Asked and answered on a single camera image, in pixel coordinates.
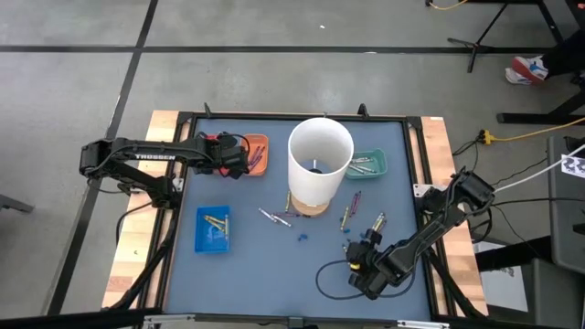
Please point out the black tripod stand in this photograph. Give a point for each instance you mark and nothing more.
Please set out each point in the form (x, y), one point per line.
(477, 45)

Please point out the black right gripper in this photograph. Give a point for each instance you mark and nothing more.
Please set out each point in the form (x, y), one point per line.
(375, 269)

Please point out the person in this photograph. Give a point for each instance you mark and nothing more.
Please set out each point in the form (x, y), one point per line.
(525, 69)

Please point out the red plastic basket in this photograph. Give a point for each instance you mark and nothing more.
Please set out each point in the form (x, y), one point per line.
(209, 136)

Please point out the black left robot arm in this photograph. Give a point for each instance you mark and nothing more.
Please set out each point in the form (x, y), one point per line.
(151, 153)

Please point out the black desk leg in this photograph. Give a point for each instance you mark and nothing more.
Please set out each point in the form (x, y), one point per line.
(525, 118)

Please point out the teal plastic bin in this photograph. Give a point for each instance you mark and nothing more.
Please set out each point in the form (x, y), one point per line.
(379, 171)

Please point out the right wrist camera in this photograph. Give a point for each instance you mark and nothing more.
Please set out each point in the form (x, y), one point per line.
(354, 274)

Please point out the white lamp wooden base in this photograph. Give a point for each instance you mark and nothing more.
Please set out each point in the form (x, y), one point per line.
(320, 183)

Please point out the grey furniture leg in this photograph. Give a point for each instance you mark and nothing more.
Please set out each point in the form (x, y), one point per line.
(13, 203)

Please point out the white box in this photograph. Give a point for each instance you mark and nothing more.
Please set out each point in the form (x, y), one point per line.
(500, 279)

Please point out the yellow-green crayon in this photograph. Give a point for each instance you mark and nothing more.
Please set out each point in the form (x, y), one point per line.
(226, 225)
(377, 221)

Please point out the grey cart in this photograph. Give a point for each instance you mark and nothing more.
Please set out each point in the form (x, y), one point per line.
(566, 219)

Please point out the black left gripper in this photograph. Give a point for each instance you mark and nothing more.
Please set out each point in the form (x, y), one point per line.
(228, 155)

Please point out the blue plastic basket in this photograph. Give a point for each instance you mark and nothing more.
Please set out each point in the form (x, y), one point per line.
(201, 244)

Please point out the blue-grey table mat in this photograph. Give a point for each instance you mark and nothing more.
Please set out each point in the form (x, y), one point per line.
(274, 283)

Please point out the dark grey bin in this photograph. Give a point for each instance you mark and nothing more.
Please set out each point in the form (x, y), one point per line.
(553, 292)

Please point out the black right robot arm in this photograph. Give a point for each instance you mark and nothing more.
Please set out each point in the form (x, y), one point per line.
(434, 224)

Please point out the white crayon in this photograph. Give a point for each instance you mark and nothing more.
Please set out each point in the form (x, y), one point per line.
(363, 169)
(363, 162)
(361, 159)
(281, 221)
(266, 215)

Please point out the orange plastic bin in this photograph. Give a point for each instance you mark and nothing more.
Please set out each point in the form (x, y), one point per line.
(262, 139)

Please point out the white marker tag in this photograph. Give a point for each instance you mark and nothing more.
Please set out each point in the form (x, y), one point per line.
(573, 165)

